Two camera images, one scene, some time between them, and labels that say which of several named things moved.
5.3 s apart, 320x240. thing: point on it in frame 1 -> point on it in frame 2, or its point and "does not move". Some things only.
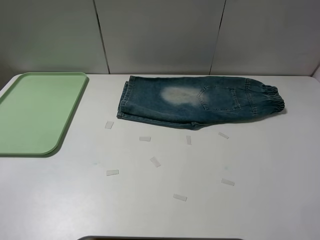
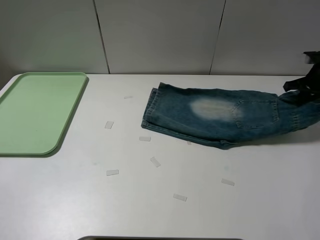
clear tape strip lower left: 110,172 does not move
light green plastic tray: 35,109 does not move
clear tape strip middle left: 145,138 does not move
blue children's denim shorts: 194,102 -> 223,118
